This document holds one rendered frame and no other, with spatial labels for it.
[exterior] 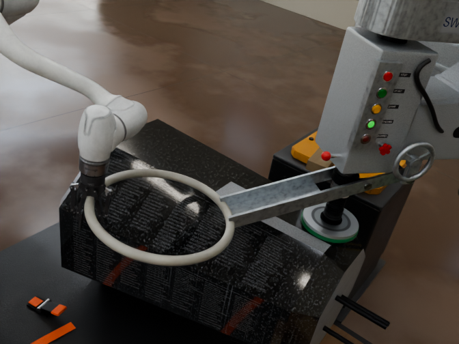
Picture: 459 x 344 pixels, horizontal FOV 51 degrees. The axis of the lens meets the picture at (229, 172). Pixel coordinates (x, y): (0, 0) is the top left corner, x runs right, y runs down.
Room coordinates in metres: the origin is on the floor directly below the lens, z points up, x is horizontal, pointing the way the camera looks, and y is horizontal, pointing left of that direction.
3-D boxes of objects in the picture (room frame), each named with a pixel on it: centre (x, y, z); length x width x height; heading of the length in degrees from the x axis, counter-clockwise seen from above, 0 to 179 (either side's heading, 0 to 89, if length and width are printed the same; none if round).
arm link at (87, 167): (1.23, 0.41, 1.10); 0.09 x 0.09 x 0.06
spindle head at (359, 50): (1.52, -0.48, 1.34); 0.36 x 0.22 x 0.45; 112
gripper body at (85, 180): (1.22, 0.42, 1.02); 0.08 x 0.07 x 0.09; 97
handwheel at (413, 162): (1.42, -0.57, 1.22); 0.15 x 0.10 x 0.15; 112
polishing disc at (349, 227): (1.49, -0.41, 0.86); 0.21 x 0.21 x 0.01
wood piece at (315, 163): (2.04, -0.43, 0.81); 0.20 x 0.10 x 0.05; 157
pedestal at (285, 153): (2.23, -0.61, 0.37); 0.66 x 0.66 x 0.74; 59
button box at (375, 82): (1.36, -0.39, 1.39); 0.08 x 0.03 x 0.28; 112
